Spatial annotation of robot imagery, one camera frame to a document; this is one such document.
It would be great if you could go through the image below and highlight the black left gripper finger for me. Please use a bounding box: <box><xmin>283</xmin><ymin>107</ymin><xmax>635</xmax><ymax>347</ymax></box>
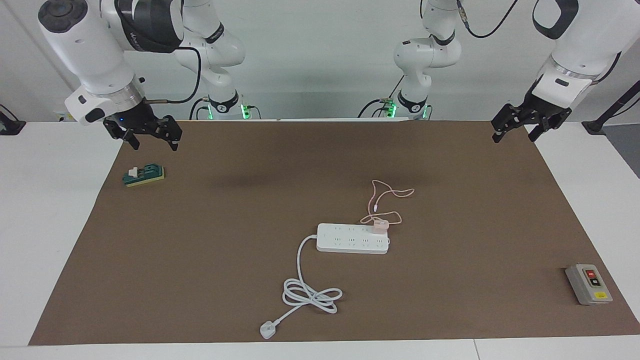
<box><xmin>491</xmin><ymin>105</ymin><xmax>523</xmax><ymax>144</ymax></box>
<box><xmin>527</xmin><ymin>117</ymin><xmax>558</xmax><ymax>143</ymax></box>

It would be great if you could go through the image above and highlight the brown table mat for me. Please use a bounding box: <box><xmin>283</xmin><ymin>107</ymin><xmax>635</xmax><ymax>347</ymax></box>
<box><xmin>28</xmin><ymin>119</ymin><xmax>640</xmax><ymax>347</ymax></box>

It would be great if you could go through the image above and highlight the green knife switch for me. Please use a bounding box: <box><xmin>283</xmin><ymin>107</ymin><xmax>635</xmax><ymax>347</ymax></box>
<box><xmin>123</xmin><ymin>163</ymin><xmax>166</xmax><ymax>188</ymax></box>

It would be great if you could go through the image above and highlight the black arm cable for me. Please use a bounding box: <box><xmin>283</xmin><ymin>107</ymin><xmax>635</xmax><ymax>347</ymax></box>
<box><xmin>142</xmin><ymin>46</ymin><xmax>202</xmax><ymax>105</ymax></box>
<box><xmin>456</xmin><ymin>0</ymin><xmax>519</xmax><ymax>39</ymax></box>

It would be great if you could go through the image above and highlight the white power strip with cord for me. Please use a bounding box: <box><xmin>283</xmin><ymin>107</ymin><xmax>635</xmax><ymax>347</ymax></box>
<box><xmin>259</xmin><ymin>222</ymin><xmax>391</xmax><ymax>340</ymax></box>

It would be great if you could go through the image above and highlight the black base cable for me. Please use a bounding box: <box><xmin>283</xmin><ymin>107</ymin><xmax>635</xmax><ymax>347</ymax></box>
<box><xmin>189</xmin><ymin>96</ymin><xmax>211</xmax><ymax>121</ymax></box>
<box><xmin>357</xmin><ymin>75</ymin><xmax>407</xmax><ymax>119</ymax></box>

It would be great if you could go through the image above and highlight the grey on-off switch box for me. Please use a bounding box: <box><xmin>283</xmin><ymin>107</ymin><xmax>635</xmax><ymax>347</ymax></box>
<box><xmin>565</xmin><ymin>263</ymin><xmax>614</xmax><ymax>306</ymax></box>

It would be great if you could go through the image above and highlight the pink charging cable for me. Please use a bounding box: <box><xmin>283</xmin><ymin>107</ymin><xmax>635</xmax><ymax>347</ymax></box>
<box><xmin>360</xmin><ymin>180</ymin><xmax>416</xmax><ymax>227</ymax></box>

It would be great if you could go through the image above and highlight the black stand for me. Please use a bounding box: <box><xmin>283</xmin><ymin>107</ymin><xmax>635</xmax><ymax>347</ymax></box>
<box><xmin>582</xmin><ymin>80</ymin><xmax>640</xmax><ymax>136</ymax></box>

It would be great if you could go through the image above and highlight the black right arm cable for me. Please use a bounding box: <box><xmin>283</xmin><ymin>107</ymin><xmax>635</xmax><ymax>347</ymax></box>
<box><xmin>142</xmin><ymin>46</ymin><xmax>202</xmax><ymax>105</ymax></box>

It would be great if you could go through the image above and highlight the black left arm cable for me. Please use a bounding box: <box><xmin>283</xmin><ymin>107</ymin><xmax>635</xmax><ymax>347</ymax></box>
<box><xmin>456</xmin><ymin>0</ymin><xmax>519</xmax><ymax>39</ymax></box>

